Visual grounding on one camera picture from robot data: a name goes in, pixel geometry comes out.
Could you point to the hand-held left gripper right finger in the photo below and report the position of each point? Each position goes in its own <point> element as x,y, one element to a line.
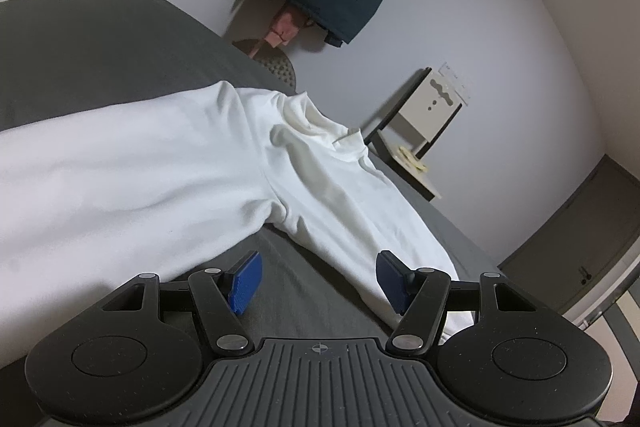
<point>392,282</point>

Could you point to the white long-sleeve shirt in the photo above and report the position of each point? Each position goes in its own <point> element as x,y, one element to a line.
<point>150,182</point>

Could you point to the white wall socket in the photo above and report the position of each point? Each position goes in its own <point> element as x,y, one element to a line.
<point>458,80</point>
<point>446,70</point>
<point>467,93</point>

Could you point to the white and black chair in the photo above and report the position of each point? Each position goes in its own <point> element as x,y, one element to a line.
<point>430,112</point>

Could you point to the pink hanging cloth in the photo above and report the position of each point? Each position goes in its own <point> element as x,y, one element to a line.
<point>286,26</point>

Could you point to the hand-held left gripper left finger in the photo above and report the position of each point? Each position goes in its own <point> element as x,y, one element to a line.
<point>246,282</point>

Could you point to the grey studded balance cushion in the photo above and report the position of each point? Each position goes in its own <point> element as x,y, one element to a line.
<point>277,67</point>

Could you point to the brown wardrobe door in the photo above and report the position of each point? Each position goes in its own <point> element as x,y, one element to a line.
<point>575,232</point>

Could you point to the yellow item on chair seat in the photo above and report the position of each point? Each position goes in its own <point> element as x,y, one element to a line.
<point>411,158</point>

